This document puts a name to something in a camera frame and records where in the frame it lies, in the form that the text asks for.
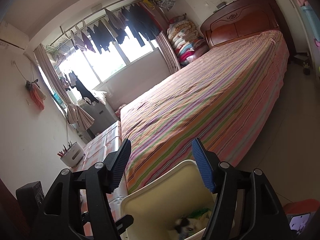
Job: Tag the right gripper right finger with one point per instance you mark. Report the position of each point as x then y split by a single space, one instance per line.
262 214

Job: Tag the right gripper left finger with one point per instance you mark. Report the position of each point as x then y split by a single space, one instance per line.
76 205

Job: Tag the fluffy white plush toy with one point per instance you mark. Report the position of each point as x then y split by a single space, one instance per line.
184 224

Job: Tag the cream plastic trash bin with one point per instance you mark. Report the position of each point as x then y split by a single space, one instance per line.
156 207

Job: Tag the white round utensil holder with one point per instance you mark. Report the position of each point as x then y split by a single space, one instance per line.
72 154

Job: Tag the checkered plastic tablecloth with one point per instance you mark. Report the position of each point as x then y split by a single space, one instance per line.
96 150

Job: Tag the left striped curtain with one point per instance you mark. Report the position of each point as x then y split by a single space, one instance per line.
75 114

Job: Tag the striped curtain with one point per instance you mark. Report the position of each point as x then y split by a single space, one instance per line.
75 114
168 53

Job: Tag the white air cooler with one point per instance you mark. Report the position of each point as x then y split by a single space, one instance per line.
102 113

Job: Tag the pink cloth on hook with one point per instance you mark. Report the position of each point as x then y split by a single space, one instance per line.
36 93

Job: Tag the striped bed cover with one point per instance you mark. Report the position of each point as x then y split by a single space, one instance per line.
224 98

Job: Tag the black garment on cooler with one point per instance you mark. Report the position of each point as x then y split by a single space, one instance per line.
85 93

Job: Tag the right striped curtain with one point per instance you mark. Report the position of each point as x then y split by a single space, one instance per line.
168 53

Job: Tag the stack of folded quilts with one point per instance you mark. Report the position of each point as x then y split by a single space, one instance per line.
186 41

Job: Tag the wooden headboard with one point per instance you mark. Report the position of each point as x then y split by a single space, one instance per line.
244 18

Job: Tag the hanging dark clothes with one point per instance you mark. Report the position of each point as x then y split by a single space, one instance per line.
130 28

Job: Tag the wall air conditioner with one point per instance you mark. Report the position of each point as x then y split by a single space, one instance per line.
13 37

